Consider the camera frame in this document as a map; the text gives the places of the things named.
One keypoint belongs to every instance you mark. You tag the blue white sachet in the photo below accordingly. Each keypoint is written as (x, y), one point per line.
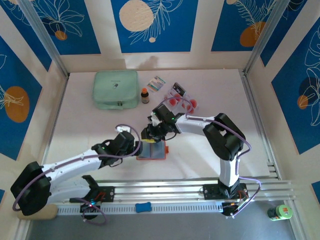
(156, 83)

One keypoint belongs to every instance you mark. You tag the green tape roll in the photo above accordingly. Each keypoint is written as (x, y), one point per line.
(280, 212)

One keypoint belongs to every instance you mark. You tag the aluminium side rail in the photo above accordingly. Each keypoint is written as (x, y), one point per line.
(260, 125)

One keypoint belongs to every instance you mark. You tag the orange card holder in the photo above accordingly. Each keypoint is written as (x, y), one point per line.
(156, 151)

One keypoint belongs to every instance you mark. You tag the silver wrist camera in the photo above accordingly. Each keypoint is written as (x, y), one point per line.
(122, 129)
(154, 120)

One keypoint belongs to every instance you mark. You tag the white card red circles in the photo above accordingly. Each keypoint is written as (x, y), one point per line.
(173, 101)
(192, 103)

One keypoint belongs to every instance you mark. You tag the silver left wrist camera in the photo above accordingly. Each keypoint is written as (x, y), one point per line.
(122, 129)

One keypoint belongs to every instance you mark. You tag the aluminium mounting rail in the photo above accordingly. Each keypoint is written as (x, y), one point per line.
(160, 190)

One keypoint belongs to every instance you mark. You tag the blue bone-shaped piece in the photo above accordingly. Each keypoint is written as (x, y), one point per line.
(143, 207)

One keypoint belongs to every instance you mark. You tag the black controller board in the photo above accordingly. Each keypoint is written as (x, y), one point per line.
(90, 210)
(232, 210)

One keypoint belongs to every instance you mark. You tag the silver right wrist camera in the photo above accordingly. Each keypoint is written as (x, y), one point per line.
(154, 120)

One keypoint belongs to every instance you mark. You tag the mint green fabric pouch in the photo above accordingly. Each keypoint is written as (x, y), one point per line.
(115, 87)

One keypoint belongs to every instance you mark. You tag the clear acrylic card box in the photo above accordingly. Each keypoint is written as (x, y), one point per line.
(190, 96)

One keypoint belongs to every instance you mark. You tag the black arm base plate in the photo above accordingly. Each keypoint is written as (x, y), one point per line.
(211, 191)
(107, 193)

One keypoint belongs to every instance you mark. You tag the beige foam block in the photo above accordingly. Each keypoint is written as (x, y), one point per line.
(47, 212)

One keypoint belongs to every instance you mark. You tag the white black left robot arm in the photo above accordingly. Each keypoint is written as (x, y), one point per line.
(75, 162)

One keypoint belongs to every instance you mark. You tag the brown bottle orange cap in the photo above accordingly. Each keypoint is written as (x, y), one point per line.
(145, 97)

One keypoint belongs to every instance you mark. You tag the aluminium frame post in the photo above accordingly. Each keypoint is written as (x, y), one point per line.
(42, 37)
(267, 35)

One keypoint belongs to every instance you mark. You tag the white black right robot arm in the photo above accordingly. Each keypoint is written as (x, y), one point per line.
(195, 125)

